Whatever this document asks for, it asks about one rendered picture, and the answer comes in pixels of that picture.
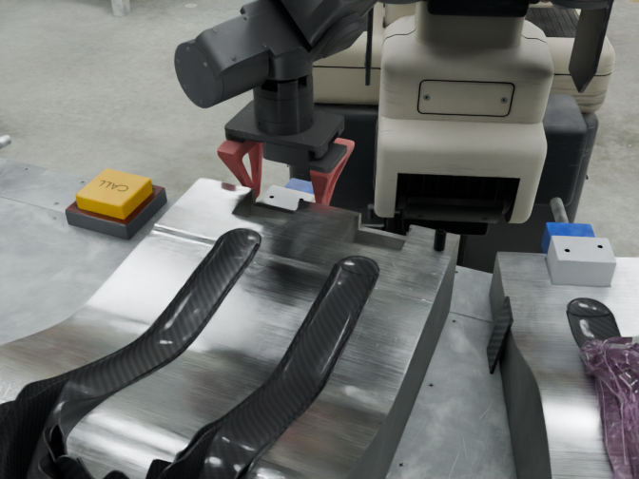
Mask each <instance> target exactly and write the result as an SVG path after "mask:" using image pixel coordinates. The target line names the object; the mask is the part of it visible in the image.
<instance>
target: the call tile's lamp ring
mask: <svg viewBox="0 0 639 479"><path fill-rule="evenodd" d="M152 189H156V190H155V191H154V192H153V193H152V194H151V195H150V196H149V197H148V198H147V199H146V200H145V201H143V202H142V203H141V204H140V205H139V206H138V207H137V208H136V209H135V210H134V211H133V212H132V213H131V214H130V215H129V216H128V217H127V218H126V219H125V220H120V219H117V218H113V217H110V216H106V215H102V214H98V213H94V212H90V211H87V210H83V209H79V208H75V206H77V201H75V202H73V203H72V204H71V205H70V206H69V207H68V208H66V210H67V211H70V212H74V213H78V214H81V215H85V216H89V217H93V218H96V219H100V220H107V221H111V222H115V223H119V224H122V225H125V226H127V225H128V224H129V223H130V222H131V221H132V220H133V219H134V218H135V217H136V216H137V215H138V214H139V213H140V212H141V211H142V210H143V209H144V208H145V207H146V206H147V205H148V204H149V203H150V202H151V201H153V200H154V199H155V198H156V197H157V196H158V195H159V194H160V193H161V192H162V191H163V190H164V189H165V188H164V187H161V186H158V185H153V184H152Z"/></svg>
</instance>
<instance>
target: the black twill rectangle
mask: <svg viewBox="0 0 639 479"><path fill-rule="evenodd" d="M512 324H513V313H512V307H511V303H510V298H509V297H507V296H506V297H505V299H504V302H503V305H502V308H501V310H500V313H499V316H498V319H497V321H496V323H495V326H494V330H493V333H492V336H491V338H490V341H489V344H488V347H487V357H488V363H489V370H490V374H494V369H495V367H496V364H497V362H498V359H499V357H500V355H501V352H502V350H503V347H504V344H505V342H506V339H507V337H508V334H509V331H510V329H511V327H512Z"/></svg>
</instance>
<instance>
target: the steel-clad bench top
mask: <svg viewBox="0 0 639 479"><path fill-rule="evenodd" d="M91 181H92V179H89V178H85V177H80V176H76V175H72V174H69V173H65V172H60V171H56V170H52V169H48V168H44V167H40V166H36V165H32V164H28V163H20V162H17V161H13V160H8V159H4V158H0V345H3V344H5V343H8V342H11V341H13V340H16V339H19V338H22V337H25V336H27V335H32V334H35V333H37V332H40V331H43V330H45V329H47V328H49V327H51V326H53V325H55V324H57V323H59V322H61V321H63V320H65V319H66V318H68V317H70V316H72V315H73V314H74V313H76V312H77V311H78V310H80V309H81V308H82V307H83V306H84V305H85V304H86V303H87V302H88V301H89V300H90V299H91V298H92V297H93V296H94V294H95V293H96V292H97V291H98V290H99V289H100V288H101V287H102V286H103V285H104V283H105V282H106V281H107V280H108V279H109V278H110V277H111V275H112V274H113V273H114V272H115V271H116V270H117V269H118V268H119V266H120V265H121V264H122V263H123V262H124V261H125V260H126V258H127V257H128V256H129V255H130V254H131V253H132V251H133V250H134V249H135V248H136V247H137V246H138V245H139V244H140V243H141V241H142V240H143V239H144V238H145V237H146V236H147V235H148V234H149V233H150V232H151V230H152V228H153V226H154V225H155V223H156V222H157V221H158V220H159V219H160V218H161V217H162V216H163V215H164V214H165V213H166V212H167V211H168V210H169V209H170V208H171V207H172V206H173V205H174V204H175V203H176V202H177V201H178V200H177V199H173V198H169V197H167V203H166V204H165V205H164V206H163V207H162V208H161V209H160V210H159V211H158V212H157V213H156V214H155V215H154V216H153V217H152V218H151V219H150V220H149V221H148V222H147V223H146V224H145V225H144V226H143V227H142V228H141V229H140V230H139V231H138V232H137V233H136V234H135V235H134V236H133V237H132V238H131V239H130V240H127V239H120V238H116V237H113V236H110V235H106V234H102V233H98V232H94V231H91V230H87V229H84V228H80V227H76V226H72V225H69V224H68V221H67V217H66V213H65V210H66V208H68V207H69V206H70V205H71V204H72V203H73V202H75V201H76V197H75V195H76V194H77V193H78V192H79V191H80V190H81V189H82V188H84V187H85V186H86V185H87V184H88V183H90V182H91ZM492 277H493V274H490V273H486V272H482V271H477V270H474V269H470V268H466V267H461V266H456V268H455V280H454V287H453V293H452V300H451V307H450V312H449V314H448V316H447V319H446V321H445V324H444V327H443V329H442V332H441V334H440V337H439V340H438V342H437V344H436V348H435V351H434V353H433V356H432V359H431V361H430V364H429V367H428V369H427V372H426V374H425V376H424V379H423V381H422V384H421V387H420V389H419V392H418V394H417V397H416V401H415V404H414V406H413V408H412V411H411V414H410V416H409V419H408V421H407V424H406V427H405V429H404V432H403V434H402V436H401V439H400V441H399V444H398V447H397V451H396V454H395V456H394V459H393V461H392V464H391V467H390V468H389V471H388V474H387V476H386V479H517V476H516V469H515V463H514V457H513V445H512V439H511V433H510V427H509V420H508V415H507V408H506V402H505V395H504V390H503V383H502V377H501V371H500V365H499V359H498V362H497V364H496V367H495V369H494V374H490V370H489V363H488V357H487V347H488V344H489V341H490V338H491V336H492V333H493V330H494V322H493V316H492V309H491V303H490V297H489V293H490V288H491V283H492Z"/></svg>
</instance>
